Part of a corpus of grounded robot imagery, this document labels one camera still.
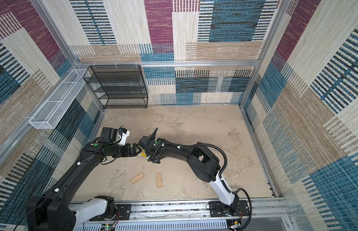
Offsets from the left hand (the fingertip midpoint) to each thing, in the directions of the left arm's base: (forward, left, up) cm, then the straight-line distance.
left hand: (134, 148), depth 81 cm
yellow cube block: (-4, -6, +1) cm, 7 cm away
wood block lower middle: (-14, -13, -13) cm, 23 cm away
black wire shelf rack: (+51, +20, +3) cm, 55 cm away
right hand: (0, -10, -12) cm, 15 cm away
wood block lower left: (-12, -1, -14) cm, 18 cm away
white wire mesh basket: (+8, +38, +19) cm, 43 cm away
